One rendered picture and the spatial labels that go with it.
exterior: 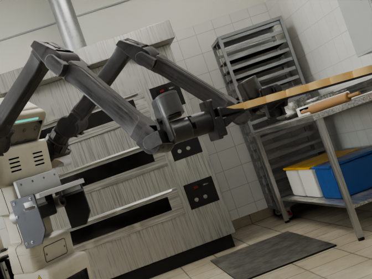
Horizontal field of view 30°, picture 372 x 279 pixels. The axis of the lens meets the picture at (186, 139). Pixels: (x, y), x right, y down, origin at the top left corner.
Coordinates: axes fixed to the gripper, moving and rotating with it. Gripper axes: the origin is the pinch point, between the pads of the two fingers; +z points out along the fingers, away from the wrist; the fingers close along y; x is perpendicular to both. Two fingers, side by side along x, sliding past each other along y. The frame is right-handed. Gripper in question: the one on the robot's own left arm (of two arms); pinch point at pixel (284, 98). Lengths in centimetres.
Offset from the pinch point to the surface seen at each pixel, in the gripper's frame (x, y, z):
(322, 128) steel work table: -129, 27, -211
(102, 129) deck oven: -28, -20, -388
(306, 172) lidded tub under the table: -157, 63, -306
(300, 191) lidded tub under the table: -164, 80, -342
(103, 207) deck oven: -10, 43, -392
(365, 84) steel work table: -206, 9, -266
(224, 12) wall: -203, -101, -463
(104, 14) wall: -87, -134, -486
